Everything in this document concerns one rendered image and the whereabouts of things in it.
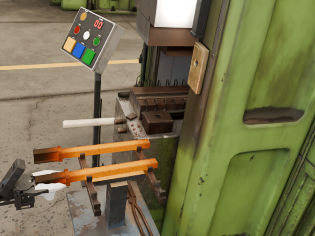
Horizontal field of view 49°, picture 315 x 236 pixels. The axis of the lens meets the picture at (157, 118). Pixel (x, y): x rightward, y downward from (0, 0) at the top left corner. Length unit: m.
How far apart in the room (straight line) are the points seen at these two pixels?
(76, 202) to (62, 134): 1.66
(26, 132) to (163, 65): 1.65
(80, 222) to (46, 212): 1.04
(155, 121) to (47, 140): 1.66
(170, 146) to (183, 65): 0.49
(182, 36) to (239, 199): 0.77
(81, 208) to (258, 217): 0.83
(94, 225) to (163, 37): 0.78
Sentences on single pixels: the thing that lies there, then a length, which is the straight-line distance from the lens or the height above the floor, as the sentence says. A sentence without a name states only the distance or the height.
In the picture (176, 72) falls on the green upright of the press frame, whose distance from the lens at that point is 1.82.
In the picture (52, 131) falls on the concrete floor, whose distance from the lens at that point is 3.09.
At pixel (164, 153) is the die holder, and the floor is 0.82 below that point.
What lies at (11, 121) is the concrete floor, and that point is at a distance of 3.26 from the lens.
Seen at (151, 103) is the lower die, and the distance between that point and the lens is 1.56.
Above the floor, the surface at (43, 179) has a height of 1.00.
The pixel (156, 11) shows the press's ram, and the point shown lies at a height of 1.42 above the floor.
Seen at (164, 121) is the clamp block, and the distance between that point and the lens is 1.47.
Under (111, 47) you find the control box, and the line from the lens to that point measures 1.92.
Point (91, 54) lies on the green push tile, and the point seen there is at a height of 1.03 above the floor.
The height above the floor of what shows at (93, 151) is 0.99.
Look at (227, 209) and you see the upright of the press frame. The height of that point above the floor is 0.63.
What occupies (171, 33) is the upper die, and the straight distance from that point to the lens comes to 1.43.
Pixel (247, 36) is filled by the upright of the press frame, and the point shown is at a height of 1.46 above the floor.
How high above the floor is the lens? 1.76
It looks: 32 degrees down
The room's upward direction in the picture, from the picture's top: 8 degrees clockwise
